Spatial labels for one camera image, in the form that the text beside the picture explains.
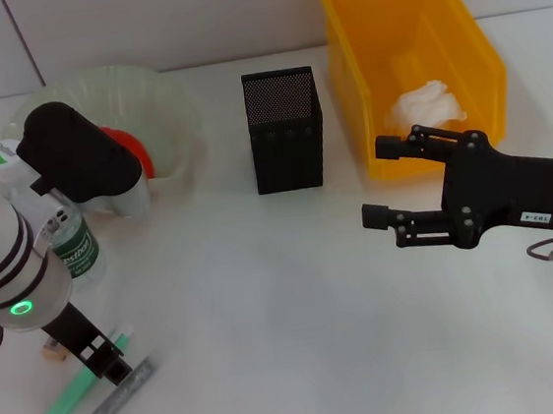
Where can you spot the clear green-label water bottle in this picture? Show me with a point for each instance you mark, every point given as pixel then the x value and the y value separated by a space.
pixel 81 252

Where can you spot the white paper ball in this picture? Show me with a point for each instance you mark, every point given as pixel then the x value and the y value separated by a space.
pixel 426 102

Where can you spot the red-orange toy orange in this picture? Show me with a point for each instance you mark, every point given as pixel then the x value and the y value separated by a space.
pixel 139 147

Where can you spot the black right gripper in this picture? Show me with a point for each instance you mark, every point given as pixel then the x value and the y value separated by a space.
pixel 512 187

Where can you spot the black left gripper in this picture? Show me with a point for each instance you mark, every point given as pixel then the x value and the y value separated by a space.
pixel 74 332

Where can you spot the black mesh pen holder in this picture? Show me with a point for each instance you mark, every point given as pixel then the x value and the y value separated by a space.
pixel 287 166

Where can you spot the yellow plastic bin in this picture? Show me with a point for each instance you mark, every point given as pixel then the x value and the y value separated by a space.
pixel 411 29

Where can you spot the beige eraser with barcode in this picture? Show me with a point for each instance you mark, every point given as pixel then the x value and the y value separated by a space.
pixel 53 353

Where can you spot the mint green pen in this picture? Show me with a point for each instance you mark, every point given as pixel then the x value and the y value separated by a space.
pixel 56 413

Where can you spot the green glass fruit plate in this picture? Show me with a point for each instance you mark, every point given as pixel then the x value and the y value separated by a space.
pixel 167 109

